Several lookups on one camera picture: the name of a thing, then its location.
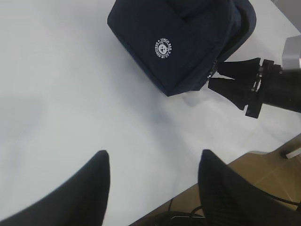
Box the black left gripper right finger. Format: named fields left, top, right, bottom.
left=198, top=149, right=301, bottom=226

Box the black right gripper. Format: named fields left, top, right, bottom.
left=208, top=57, right=281, bottom=118

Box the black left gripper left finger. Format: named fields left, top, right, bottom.
left=0, top=150, right=111, bottom=226

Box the dark navy fabric bag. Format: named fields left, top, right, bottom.
left=107, top=0, right=256, bottom=96

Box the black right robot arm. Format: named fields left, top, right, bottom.
left=208, top=58, right=301, bottom=118

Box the grey table leg foot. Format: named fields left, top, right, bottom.
left=280, top=147, right=301, bottom=159

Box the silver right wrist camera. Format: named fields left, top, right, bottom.
left=282, top=35, right=301, bottom=71

